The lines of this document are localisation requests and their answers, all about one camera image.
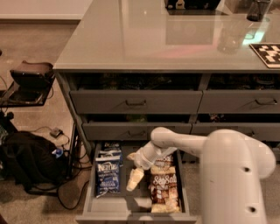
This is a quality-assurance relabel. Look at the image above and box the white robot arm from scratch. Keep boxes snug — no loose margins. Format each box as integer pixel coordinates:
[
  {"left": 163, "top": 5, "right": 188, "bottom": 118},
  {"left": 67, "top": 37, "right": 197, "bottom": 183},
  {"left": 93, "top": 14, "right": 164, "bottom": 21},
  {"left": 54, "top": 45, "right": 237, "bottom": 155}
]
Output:
[{"left": 127, "top": 127, "right": 276, "bottom": 224}]

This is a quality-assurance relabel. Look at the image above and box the middle blue chip bag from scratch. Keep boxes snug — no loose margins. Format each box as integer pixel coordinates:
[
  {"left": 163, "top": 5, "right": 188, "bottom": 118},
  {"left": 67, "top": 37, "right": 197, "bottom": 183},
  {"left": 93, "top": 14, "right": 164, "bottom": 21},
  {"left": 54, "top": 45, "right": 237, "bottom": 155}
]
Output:
[{"left": 98, "top": 150, "right": 123, "bottom": 166}]

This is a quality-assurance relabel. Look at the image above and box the front brown Sea Salt bag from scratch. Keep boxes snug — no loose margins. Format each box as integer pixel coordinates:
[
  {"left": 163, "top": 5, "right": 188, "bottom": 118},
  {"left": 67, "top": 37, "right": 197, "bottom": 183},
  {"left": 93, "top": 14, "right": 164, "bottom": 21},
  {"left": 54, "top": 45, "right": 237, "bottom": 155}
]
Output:
[{"left": 150, "top": 173, "right": 180, "bottom": 213}]

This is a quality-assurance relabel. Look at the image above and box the grey counter cabinet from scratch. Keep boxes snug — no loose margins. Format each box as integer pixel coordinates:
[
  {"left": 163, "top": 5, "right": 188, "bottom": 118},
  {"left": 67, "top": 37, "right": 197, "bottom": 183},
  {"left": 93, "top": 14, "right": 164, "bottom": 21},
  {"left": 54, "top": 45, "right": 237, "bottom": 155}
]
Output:
[{"left": 55, "top": 0, "right": 280, "bottom": 155}]

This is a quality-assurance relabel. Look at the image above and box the black power adapter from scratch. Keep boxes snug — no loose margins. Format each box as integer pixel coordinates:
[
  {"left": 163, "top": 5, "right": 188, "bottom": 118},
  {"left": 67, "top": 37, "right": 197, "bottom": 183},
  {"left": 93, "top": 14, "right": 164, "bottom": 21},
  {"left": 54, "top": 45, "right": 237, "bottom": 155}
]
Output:
[{"left": 50, "top": 128, "right": 62, "bottom": 138}]

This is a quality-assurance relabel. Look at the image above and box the black mesh pen cup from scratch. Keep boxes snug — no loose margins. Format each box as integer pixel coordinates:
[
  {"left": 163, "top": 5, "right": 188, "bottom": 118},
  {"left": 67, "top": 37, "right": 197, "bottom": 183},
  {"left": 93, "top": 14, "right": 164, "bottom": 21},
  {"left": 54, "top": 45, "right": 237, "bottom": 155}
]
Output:
[{"left": 247, "top": 0, "right": 271, "bottom": 22}]

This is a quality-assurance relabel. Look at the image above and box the grey top left drawer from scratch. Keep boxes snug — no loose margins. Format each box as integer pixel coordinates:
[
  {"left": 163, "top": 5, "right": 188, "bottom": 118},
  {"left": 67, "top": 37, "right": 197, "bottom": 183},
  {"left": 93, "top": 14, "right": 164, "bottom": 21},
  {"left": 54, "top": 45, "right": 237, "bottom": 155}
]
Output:
[{"left": 70, "top": 90, "right": 202, "bottom": 115}]

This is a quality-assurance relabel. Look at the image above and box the black device on counter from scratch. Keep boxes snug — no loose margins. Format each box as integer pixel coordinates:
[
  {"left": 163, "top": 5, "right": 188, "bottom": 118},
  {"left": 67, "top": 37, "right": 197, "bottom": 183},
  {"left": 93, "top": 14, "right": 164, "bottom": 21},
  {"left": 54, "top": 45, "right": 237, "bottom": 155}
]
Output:
[{"left": 164, "top": 0, "right": 221, "bottom": 10}]

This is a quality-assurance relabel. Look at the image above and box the blue Kettle chip bag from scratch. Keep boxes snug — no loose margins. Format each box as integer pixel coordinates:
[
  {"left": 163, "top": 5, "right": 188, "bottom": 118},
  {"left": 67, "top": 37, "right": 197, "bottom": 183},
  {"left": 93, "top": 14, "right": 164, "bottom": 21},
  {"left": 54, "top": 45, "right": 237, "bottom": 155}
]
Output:
[{"left": 95, "top": 156, "right": 120, "bottom": 198}]

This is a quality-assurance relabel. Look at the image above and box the brown sea salt bag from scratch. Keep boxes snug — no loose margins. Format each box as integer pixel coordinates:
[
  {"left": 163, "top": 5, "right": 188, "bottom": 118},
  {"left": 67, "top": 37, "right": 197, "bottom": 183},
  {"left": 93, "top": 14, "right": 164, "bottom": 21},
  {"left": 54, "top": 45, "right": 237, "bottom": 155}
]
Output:
[
  {"left": 150, "top": 173, "right": 180, "bottom": 213},
  {"left": 150, "top": 155, "right": 175, "bottom": 174}
]

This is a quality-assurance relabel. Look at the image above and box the grey middle left drawer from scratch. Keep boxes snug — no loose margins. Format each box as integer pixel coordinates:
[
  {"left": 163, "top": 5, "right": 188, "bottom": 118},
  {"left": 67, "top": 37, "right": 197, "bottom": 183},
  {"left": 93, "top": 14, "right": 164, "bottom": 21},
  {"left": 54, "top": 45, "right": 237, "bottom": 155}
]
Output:
[{"left": 82, "top": 122, "right": 192, "bottom": 141}]

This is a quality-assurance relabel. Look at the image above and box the grey top right drawer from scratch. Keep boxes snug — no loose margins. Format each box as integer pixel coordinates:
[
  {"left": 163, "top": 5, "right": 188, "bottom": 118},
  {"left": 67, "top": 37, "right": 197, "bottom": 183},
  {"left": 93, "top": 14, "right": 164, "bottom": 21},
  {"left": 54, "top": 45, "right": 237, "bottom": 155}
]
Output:
[{"left": 198, "top": 90, "right": 280, "bottom": 114}]

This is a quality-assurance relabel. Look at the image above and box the black floor cable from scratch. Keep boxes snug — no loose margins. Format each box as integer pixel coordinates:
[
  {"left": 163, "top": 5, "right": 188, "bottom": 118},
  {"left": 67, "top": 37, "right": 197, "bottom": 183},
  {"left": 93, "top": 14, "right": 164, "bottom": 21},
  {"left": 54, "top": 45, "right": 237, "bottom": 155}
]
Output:
[{"left": 56, "top": 179, "right": 90, "bottom": 212}]

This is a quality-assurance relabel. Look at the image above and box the black backpack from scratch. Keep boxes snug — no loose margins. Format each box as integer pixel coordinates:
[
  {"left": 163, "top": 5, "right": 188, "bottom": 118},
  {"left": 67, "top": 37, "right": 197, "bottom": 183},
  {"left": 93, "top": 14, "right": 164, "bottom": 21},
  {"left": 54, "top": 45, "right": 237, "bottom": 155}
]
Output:
[{"left": 1, "top": 131, "right": 66, "bottom": 193}]

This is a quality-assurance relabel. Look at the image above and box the open grey bottom left drawer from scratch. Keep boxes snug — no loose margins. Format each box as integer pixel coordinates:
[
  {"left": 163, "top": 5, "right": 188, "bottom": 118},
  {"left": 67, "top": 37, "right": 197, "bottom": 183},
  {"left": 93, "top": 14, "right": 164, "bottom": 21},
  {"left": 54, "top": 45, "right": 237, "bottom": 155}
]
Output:
[{"left": 76, "top": 141, "right": 197, "bottom": 224}]

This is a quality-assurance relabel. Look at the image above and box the grey middle right drawer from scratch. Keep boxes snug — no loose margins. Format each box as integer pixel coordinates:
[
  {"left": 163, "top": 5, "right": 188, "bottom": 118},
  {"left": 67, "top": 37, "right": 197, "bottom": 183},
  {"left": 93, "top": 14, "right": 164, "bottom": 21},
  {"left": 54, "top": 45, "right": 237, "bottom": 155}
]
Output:
[{"left": 192, "top": 122, "right": 280, "bottom": 142}]

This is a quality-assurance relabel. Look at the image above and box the checkered fiducial marker board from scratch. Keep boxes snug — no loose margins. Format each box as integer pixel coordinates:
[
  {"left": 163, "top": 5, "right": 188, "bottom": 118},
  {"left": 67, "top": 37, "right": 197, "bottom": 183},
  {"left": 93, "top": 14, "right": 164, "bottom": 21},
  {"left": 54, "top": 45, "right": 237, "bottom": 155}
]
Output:
[{"left": 249, "top": 43, "right": 280, "bottom": 68}]

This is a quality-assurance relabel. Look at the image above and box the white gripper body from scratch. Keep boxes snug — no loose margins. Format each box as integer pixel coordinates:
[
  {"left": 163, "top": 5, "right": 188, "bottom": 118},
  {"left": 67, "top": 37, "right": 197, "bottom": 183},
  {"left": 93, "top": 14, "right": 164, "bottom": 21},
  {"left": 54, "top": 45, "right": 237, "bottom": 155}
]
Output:
[{"left": 134, "top": 141, "right": 177, "bottom": 170}]

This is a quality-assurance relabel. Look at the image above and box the rear brown Sea Salt bag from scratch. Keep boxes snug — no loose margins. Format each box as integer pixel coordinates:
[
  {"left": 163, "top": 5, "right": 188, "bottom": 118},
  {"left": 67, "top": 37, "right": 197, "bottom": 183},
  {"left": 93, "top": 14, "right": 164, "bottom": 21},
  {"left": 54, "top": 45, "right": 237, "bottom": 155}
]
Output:
[{"left": 150, "top": 155, "right": 175, "bottom": 174}]

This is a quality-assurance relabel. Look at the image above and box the rear blue chip bag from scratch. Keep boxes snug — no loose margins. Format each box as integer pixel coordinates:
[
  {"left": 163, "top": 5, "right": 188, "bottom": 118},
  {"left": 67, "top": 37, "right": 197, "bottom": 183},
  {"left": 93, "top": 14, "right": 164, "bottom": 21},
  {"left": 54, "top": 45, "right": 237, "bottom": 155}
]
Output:
[{"left": 103, "top": 142, "right": 121, "bottom": 151}]

